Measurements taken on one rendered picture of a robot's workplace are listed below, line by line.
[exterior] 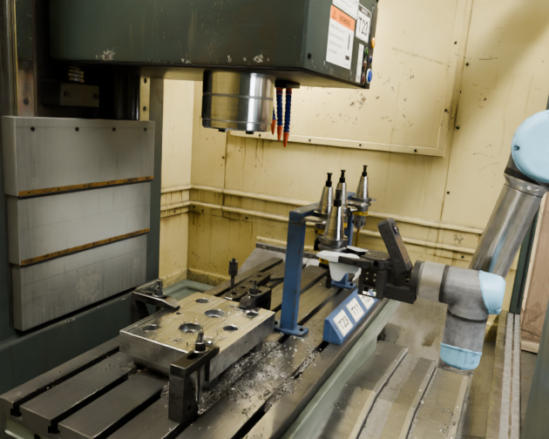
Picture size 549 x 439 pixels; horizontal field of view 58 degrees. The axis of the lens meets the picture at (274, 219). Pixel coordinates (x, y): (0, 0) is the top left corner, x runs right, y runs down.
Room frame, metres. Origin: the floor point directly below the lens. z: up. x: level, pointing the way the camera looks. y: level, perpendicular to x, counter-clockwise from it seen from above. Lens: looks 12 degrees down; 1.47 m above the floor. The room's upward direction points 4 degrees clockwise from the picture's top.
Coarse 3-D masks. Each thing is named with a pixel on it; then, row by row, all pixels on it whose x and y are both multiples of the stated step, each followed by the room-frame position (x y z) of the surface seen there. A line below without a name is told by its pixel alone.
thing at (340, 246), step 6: (324, 240) 1.01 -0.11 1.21; (330, 240) 1.01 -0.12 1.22; (336, 240) 1.01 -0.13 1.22; (342, 240) 1.01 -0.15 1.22; (318, 246) 1.03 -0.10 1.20; (324, 246) 1.02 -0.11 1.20; (330, 246) 1.01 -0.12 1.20; (336, 246) 1.01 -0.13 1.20; (342, 246) 1.02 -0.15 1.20; (336, 252) 1.01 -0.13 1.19
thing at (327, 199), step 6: (324, 186) 1.27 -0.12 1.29; (330, 186) 1.27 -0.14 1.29; (324, 192) 1.27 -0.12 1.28; (330, 192) 1.26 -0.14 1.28; (324, 198) 1.26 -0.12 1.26; (330, 198) 1.26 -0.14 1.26; (324, 204) 1.26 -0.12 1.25; (330, 204) 1.26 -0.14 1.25; (318, 210) 1.27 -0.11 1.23; (324, 210) 1.26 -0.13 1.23
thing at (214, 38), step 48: (96, 0) 1.16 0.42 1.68; (144, 0) 1.10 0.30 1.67; (192, 0) 1.05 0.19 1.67; (240, 0) 1.00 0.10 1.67; (288, 0) 0.96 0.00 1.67; (96, 48) 1.16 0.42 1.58; (144, 48) 1.10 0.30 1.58; (192, 48) 1.05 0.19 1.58; (240, 48) 1.00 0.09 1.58; (288, 48) 0.96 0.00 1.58
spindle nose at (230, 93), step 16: (208, 80) 1.09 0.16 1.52; (224, 80) 1.07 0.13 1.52; (240, 80) 1.07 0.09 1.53; (256, 80) 1.08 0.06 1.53; (272, 80) 1.12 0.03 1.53; (208, 96) 1.09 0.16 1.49; (224, 96) 1.07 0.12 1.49; (240, 96) 1.07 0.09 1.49; (256, 96) 1.08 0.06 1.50; (272, 96) 1.12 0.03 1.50; (208, 112) 1.09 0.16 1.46; (224, 112) 1.07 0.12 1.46; (240, 112) 1.07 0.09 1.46; (256, 112) 1.08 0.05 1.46; (272, 112) 1.13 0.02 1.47; (224, 128) 1.07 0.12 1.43; (240, 128) 1.07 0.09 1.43; (256, 128) 1.08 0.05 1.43
